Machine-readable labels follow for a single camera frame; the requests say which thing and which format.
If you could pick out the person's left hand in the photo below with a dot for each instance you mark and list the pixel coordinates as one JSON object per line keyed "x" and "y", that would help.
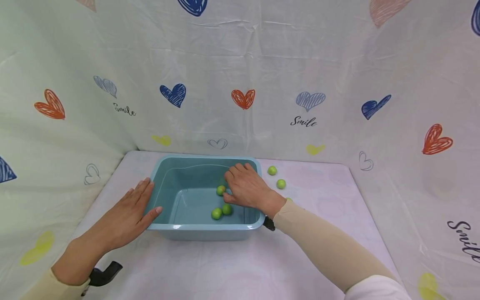
{"x": 116, "y": 223}

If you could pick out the person's right hand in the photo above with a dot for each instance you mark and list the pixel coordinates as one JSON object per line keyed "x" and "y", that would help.
{"x": 249, "y": 189}

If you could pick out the person's left little finger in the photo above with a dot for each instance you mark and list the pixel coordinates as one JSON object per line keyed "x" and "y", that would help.
{"x": 122, "y": 200}

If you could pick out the person's right thumb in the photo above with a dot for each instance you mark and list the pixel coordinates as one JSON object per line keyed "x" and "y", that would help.
{"x": 230, "y": 200}

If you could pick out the person's right little finger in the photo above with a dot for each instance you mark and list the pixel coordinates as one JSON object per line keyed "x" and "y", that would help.
{"x": 252, "y": 170}

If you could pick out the person's left middle finger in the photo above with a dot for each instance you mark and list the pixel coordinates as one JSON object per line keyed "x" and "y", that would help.
{"x": 138, "y": 193}

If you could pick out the person's left thumb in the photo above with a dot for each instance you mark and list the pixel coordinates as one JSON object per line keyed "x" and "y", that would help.
{"x": 150, "y": 216}

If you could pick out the person's right ring finger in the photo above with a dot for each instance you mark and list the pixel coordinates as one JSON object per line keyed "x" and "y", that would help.
{"x": 243, "y": 171}

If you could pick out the person's left index finger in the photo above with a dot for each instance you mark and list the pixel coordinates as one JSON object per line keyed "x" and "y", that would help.
{"x": 145, "y": 200}

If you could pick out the person's right middle finger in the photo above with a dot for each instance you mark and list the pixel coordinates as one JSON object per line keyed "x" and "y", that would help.
{"x": 236, "y": 175}

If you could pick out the person's left ring finger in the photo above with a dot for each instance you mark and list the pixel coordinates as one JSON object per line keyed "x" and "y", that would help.
{"x": 129, "y": 196}

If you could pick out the person's right index finger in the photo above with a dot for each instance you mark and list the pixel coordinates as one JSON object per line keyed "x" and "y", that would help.
{"x": 230, "y": 181}

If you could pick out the person's right forearm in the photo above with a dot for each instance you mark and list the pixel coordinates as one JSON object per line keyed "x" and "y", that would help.
{"x": 330, "y": 250}

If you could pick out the person's left forearm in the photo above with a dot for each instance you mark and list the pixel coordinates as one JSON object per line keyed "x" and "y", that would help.
{"x": 65, "y": 271}

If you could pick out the blue plastic basin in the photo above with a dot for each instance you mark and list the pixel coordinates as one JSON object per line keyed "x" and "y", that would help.
{"x": 187, "y": 200}

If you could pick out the black wrist band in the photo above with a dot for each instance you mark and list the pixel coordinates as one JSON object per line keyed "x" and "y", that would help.
{"x": 105, "y": 273}
{"x": 269, "y": 223}

